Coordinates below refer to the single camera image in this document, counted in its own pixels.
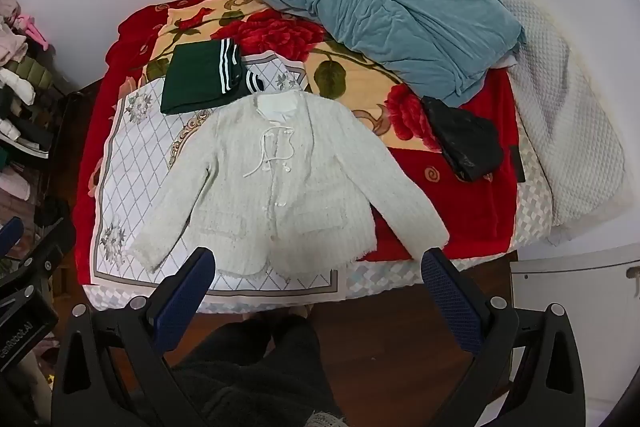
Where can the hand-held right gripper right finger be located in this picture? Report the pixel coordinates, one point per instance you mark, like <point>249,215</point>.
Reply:
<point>451,302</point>

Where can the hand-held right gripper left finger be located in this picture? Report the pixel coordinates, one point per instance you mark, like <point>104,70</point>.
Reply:
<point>184,299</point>

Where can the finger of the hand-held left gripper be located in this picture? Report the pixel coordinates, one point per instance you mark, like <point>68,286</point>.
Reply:
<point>10,234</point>
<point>46,254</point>

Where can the white tweed jacket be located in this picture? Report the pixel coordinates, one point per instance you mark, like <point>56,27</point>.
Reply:
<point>300,167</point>

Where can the pile of folded clothes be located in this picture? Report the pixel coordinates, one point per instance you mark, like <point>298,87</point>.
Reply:
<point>22,87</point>

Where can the pink clothes hanger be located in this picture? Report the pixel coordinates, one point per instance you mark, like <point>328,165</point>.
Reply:
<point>36,34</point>

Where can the red floral blanket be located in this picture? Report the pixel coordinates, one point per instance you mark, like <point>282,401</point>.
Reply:
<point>475,207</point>

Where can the person's legs in dark trousers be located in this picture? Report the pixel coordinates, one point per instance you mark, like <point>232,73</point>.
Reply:
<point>260,372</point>

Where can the white diamond-pattern cloth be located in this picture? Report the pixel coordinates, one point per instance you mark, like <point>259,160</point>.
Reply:
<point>145,157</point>

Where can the white cabinet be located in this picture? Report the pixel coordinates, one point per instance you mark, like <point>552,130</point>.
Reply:
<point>595,287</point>

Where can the black plastic bag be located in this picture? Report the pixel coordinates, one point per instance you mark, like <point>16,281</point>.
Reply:
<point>465,142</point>

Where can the green garment with white stripes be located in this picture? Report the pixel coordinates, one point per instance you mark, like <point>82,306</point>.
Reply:
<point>195,77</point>

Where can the white quilted duvet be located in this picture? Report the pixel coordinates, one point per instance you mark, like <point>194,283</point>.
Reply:
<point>560,107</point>

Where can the teal blanket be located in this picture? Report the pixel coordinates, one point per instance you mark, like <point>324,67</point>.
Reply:
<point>400,7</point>

